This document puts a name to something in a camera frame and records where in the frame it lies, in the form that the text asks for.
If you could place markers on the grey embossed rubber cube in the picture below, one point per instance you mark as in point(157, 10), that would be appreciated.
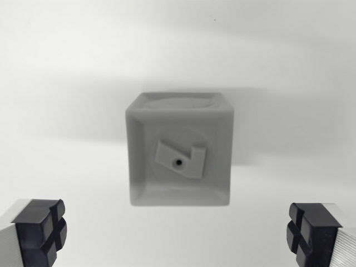
point(167, 130)

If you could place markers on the black-tipped silver gripper right finger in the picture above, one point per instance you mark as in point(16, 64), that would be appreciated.
point(320, 233)

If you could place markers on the black-tipped silver gripper left finger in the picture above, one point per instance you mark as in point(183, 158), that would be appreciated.
point(33, 231)

